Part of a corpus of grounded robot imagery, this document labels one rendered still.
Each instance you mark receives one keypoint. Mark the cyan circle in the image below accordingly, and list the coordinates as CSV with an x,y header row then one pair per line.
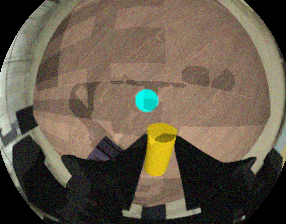
x,y
146,100

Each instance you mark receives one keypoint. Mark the yellow cylinder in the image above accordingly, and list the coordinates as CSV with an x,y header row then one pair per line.
x,y
160,142

